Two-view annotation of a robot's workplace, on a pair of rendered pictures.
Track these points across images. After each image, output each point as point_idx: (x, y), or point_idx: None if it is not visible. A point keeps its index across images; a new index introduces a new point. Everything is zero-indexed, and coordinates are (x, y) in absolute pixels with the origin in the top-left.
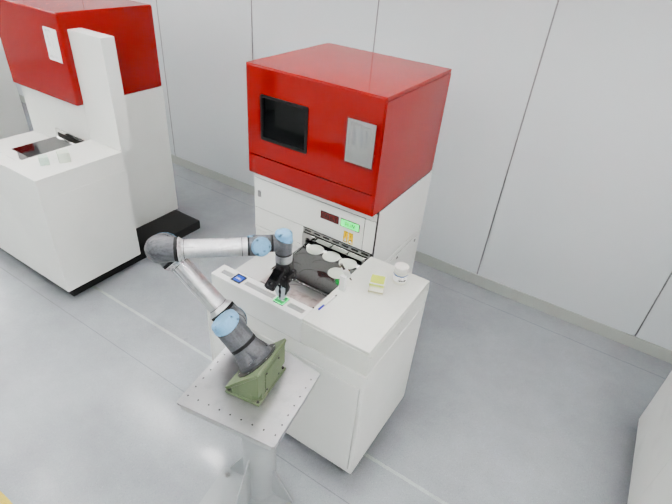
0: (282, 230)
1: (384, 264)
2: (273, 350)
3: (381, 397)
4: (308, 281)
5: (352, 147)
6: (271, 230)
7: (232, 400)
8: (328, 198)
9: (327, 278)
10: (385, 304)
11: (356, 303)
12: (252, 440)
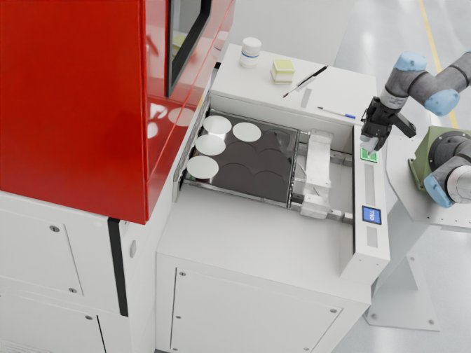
0: (414, 57)
1: (221, 76)
2: (451, 130)
3: None
4: (287, 155)
5: None
6: (146, 267)
7: None
8: (214, 64)
9: (265, 139)
10: (298, 71)
11: (316, 91)
12: None
